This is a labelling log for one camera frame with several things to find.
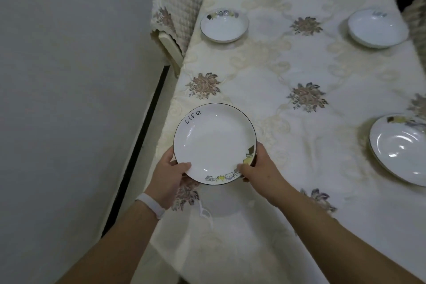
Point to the person's left hand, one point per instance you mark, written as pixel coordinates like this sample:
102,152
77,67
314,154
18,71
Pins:
163,180

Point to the person's right hand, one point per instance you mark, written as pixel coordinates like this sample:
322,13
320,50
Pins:
263,174

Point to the person's right thumb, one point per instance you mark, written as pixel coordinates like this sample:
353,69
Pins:
247,170

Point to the person's left thumb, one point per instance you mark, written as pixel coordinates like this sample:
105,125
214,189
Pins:
183,168

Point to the white plate with cat print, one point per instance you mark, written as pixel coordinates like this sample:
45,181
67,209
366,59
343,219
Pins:
214,140
377,29
401,150
224,27

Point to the person's left forearm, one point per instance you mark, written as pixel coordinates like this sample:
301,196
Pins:
109,247

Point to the person's right forearm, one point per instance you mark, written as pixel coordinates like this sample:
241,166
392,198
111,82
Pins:
332,240

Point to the white wristband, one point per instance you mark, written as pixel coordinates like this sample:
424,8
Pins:
151,205

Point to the black baseboard strip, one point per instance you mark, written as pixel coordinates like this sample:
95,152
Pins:
139,140

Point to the cream floral embroidered tablecloth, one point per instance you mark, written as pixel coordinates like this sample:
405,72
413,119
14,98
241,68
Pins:
293,70

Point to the chair with quilted floral cover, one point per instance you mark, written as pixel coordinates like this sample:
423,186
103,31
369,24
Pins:
176,4
416,24

